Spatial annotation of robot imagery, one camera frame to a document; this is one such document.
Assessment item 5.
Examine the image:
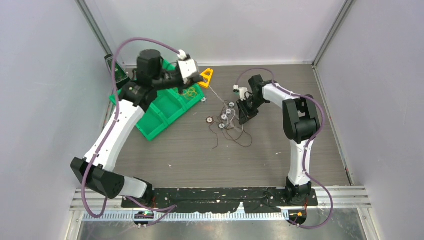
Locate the purple cable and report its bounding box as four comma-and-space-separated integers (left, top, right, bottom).
233, 67, 334, 231
80, 37, 188, 227

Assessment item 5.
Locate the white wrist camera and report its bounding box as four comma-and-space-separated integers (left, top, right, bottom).
177, 58, 201, 80
233, 84, 249, 101

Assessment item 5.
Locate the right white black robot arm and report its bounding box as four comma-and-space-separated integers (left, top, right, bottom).
233, 75, 322, 205

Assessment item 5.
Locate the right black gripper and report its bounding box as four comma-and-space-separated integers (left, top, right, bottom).
237, 95, 268, 125

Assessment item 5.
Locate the coloured wire bundle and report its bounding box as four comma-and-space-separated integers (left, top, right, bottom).
207, 100, 254, 150

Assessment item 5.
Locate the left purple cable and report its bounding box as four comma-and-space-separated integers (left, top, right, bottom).
80, 37, 188, 227

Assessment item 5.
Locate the yellow triangular plastic piece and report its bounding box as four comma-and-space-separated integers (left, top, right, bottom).
197, 68, 214, 89

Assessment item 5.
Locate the green black corner device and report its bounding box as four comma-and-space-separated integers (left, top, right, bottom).
104, 54, 131, 89

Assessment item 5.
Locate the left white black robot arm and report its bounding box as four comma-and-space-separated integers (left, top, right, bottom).
70, 49, 203, 207

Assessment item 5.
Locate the yellow wire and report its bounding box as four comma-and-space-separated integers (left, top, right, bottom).
180, 86, 200, 102

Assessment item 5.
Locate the poker chip red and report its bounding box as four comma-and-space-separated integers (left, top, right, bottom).
206, 117, 214, 124

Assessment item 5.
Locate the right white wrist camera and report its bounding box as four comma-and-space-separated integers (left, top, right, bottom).
233, 84, 249, 101

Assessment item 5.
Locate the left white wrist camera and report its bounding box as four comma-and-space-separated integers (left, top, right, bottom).
177, 58, 201, 80

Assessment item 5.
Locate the green compartment tray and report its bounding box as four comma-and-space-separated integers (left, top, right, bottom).
109, 60, 206, 142

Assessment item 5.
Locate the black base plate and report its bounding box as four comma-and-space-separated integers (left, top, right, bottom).
121, 186, 318, 214

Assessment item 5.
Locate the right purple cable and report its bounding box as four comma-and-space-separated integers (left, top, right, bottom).
233, 67, 334, 231

